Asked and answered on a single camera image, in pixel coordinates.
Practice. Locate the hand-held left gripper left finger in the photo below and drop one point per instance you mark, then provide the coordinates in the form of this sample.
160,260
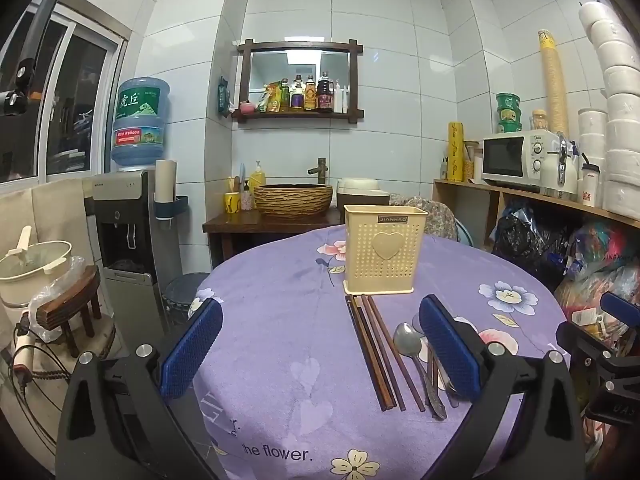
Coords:
192,350

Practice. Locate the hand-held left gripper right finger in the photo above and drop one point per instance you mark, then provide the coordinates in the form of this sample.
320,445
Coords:
450,355

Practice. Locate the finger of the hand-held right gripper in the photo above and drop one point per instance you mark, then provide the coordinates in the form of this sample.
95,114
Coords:
585,340
622,306

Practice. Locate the brown wooden chopstick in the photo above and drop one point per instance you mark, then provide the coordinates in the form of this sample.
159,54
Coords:
434,365
373,352
373,325
383,325
365,352

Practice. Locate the beige perforated utensil holder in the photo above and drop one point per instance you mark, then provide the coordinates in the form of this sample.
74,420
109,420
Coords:
385,270

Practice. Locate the colourful plastic bag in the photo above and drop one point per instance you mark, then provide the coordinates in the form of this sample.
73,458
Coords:
600,260

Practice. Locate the grey round bin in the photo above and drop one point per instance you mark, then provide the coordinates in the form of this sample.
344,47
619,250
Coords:
182,295

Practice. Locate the purple floral tablecloth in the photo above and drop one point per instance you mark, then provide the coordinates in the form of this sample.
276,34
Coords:
300,335

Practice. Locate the black plastic bag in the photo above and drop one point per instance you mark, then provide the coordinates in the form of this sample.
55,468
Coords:
530,245

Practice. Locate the white tumbler black lid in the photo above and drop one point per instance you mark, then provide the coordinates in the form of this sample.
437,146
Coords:
590,187

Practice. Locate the blue chair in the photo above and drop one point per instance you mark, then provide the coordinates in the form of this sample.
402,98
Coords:
464,232

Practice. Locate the grey water dispenser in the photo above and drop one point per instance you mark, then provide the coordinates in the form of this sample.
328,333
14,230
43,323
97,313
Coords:
125,240

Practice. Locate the dark wooden washstand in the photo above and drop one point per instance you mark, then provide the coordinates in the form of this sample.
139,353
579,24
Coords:
235,222

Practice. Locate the dark wooden stool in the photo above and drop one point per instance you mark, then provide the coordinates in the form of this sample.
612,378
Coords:
65,300

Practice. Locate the floral cloth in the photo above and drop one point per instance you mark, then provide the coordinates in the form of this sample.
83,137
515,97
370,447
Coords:
437,215

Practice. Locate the clear plastic bag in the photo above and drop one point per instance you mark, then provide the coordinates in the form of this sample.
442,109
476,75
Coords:
75,270

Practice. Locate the white thermos jug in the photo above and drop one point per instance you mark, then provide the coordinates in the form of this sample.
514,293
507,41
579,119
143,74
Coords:
556,175

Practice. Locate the yellow cup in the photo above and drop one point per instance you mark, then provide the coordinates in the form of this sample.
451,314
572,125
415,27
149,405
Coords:
232,203

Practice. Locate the small pink dispenser bottle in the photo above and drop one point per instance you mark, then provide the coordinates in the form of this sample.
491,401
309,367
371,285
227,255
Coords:
247,200

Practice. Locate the wooden shelf unit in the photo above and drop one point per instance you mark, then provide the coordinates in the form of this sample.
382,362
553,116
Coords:
500,191

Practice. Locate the white hair dryer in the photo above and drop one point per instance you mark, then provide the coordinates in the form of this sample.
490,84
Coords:
24,355

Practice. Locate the stack of white paper rolls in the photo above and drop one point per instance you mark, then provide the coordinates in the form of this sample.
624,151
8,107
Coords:
620,135

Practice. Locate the white cup dispenser tube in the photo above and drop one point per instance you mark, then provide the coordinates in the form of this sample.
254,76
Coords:
166,180

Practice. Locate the brown woven wash basin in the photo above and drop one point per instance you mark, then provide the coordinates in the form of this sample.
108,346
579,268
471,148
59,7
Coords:
292,200

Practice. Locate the blue toothbrush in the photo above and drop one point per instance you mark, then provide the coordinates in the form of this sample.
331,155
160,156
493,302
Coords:
243,175

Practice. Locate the yellow soap dispenser bottle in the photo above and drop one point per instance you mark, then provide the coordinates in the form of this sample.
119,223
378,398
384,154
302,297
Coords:
257,179

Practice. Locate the cream cooking pot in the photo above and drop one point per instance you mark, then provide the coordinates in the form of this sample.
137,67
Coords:
30,260

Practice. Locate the white rice cooker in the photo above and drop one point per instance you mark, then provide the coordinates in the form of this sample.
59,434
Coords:
362,191

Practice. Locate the white microwave oven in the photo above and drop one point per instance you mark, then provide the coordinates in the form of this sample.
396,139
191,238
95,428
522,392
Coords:
505,157

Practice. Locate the beige jar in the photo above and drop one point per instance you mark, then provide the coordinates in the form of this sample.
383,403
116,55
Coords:
471,162

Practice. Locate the beige cloth cover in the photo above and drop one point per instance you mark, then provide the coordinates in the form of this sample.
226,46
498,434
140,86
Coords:
50,210

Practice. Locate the tall yellow box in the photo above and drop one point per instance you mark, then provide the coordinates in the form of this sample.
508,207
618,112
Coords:
454,152

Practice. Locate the small glass jar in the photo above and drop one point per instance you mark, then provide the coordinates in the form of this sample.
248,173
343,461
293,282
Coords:
539,121

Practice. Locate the green noodle bowl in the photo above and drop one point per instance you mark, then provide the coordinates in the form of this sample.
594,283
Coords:
509,114
509,100
509,126

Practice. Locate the bronze faucet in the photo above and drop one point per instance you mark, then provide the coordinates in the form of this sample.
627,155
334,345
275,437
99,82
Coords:
319,167

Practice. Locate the blue water jug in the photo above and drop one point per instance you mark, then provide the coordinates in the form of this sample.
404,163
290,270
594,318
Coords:
140,125

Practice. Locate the stack of paper cups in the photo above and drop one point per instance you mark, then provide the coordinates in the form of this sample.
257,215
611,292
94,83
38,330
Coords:
552,85

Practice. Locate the pink soap box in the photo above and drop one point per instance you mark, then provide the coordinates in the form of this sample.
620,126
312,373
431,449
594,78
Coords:
246,107

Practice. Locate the yellow seasoning packet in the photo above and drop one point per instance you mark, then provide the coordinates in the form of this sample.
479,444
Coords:
271,100

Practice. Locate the sliding window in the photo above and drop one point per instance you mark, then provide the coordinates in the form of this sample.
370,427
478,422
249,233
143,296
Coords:
65,110

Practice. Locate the green bottle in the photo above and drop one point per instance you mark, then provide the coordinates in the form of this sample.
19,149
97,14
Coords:
285,94

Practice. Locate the purple label bottle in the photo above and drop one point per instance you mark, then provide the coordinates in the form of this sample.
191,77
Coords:
297,94

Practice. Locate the small white bottle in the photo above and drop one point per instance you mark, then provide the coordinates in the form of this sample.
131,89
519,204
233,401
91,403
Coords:
341,96

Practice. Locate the amber sauce bottle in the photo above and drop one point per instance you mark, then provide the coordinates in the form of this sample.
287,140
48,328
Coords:
310,94

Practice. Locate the dark sauce bottle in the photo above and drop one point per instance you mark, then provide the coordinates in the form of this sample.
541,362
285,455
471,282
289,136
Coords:
325,92

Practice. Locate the black stand pole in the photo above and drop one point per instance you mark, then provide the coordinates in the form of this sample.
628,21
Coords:
37,25

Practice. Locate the teal wall hanger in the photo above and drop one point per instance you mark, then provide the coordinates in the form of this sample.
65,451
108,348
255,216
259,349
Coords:
222,95

